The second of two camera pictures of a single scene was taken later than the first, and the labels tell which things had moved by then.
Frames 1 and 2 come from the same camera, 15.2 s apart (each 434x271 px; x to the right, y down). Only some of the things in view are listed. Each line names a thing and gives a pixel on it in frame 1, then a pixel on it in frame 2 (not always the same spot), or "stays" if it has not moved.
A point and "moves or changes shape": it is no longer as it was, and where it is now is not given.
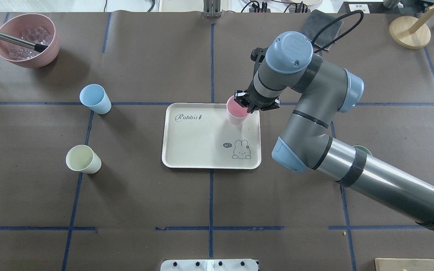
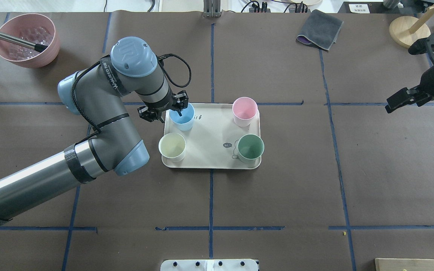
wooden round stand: (411, 32) stays
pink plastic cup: (237, 113) moves or changes shape
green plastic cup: (362, 148) to (250, 148)
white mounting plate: (209, 265) stays
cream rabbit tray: (199, 136) stays
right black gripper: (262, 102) to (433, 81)
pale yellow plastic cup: (81, 158) moves or changes shape
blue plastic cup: (95, 97) moves or changes shape
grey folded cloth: (314, 21) stays
